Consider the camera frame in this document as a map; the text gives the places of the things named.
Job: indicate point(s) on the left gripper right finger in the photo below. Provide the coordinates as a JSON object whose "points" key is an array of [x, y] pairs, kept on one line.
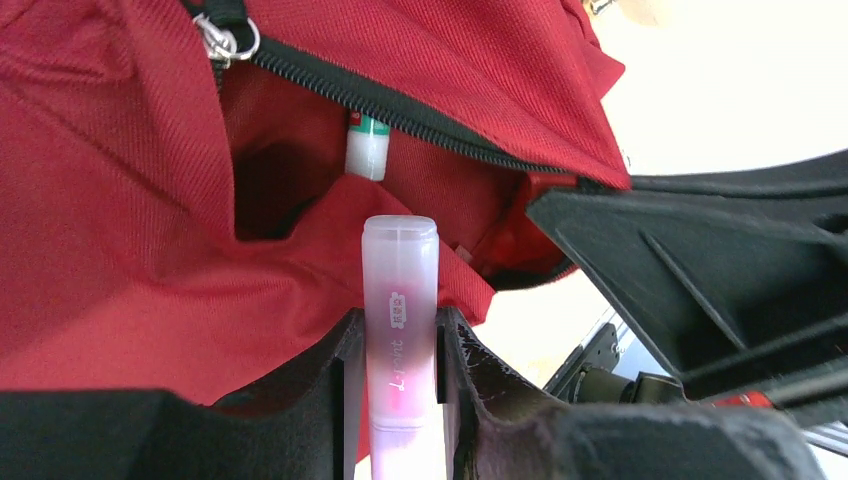
{"points": [[498, 425]]}

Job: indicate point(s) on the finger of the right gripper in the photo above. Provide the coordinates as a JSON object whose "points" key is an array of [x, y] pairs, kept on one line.
{"points": [[814, 178]]}

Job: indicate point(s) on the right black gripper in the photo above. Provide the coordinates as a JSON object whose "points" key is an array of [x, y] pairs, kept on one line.
{"points": [[743, 300]]}

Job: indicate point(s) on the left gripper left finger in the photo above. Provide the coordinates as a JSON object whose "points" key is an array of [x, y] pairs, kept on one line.
{"points": [[299, 421]]}

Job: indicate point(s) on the pink highlighter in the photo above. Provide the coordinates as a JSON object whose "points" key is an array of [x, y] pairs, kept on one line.
{"points": [[400, 259]]}

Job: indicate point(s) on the red backpack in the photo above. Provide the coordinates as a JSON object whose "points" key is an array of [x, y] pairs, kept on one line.
{"points": [[175, 211]]}

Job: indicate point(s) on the green glue stick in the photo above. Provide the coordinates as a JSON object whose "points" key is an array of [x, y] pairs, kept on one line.
{"points": [[367, 147]]}

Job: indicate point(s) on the cream round lunch box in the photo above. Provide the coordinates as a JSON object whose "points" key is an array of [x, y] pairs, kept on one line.
{"points": [[715, 86]]}

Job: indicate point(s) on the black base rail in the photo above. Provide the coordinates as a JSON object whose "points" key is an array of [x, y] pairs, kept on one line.
{"points": [[586, 376]]}

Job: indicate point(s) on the aluminium frame rails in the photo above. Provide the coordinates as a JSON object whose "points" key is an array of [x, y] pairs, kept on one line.
{"points": [[830, 437]]}

